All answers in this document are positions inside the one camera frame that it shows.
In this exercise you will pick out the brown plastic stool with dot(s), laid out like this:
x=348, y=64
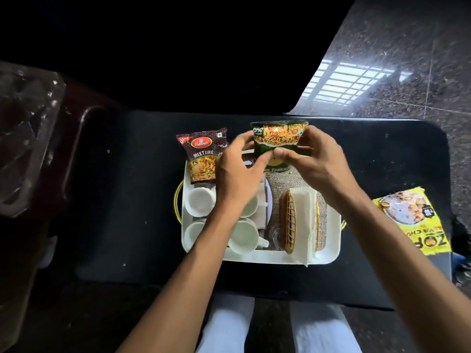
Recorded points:
x=36, y=143

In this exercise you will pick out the person's right forearm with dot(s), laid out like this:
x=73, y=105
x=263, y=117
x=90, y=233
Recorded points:
x=404, y=283

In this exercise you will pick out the white paper napkins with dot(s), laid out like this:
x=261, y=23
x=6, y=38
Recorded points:
x=303, y=224

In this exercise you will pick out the white cup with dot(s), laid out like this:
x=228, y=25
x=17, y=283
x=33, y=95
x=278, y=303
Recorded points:
x=251, y=207
x=192, y=233
x=243, y=237
x=200, y=200

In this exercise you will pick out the person's left forearm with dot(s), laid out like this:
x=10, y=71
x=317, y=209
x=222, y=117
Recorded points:
x=176, y=297

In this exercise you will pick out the yellow snacks packet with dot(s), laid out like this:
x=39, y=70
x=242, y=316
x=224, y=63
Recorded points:
x=416, y=224

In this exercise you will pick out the person's white garment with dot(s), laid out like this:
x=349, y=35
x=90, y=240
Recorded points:
x=228, y=327

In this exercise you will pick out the dark maroon snacks packet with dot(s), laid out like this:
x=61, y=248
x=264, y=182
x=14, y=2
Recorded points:
x=202, y=154

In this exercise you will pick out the person's left hand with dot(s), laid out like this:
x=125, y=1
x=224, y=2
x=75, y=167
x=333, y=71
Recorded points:
x=235, y=176

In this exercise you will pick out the white printed tray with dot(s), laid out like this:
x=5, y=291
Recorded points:
x=327, y=249

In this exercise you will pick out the green snacks packet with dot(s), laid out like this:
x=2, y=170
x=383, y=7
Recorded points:
x=279, y=136

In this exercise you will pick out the person's right hand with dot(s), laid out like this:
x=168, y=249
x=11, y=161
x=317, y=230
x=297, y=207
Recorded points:
x=324, y=169

